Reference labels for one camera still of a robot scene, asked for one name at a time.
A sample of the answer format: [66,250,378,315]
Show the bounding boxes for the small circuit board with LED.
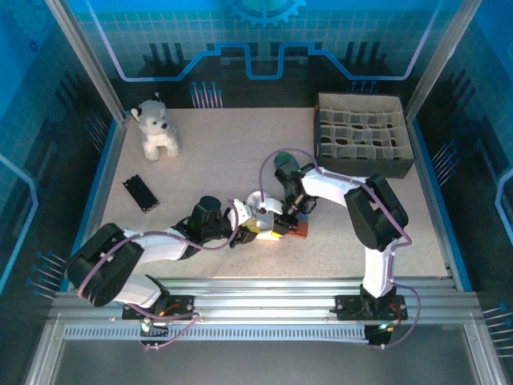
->
[138,316,170,351]
[364,320,396,351]

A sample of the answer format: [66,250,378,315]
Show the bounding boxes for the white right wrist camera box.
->
[256,197,286,217]

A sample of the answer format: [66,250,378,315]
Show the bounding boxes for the blue sock orange stripes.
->
[273,149,310,242]

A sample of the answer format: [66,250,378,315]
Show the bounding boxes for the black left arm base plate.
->
[121,294,196,322]

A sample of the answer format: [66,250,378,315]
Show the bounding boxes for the aluminium frame post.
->
[403,0,484,124]
[42,0,130,126]

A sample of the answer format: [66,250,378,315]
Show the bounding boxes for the dark fabric sock organizer box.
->
[313,92,416,180]

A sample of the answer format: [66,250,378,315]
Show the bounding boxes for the grey white plush husky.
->
[131,91,182,162]

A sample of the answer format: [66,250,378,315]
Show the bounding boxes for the aluminium mounting rail beam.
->
[47,276,482,326]

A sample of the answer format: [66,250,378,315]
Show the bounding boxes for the slotted grey cable duct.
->
[63,325,372,342]

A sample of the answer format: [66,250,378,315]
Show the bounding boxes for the grey metal bench panel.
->
[23,320,508,385]

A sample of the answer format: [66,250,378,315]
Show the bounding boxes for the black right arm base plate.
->
[334,294,409,322]

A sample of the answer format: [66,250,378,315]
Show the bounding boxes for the black rectangular block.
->
[122,173,161,214]

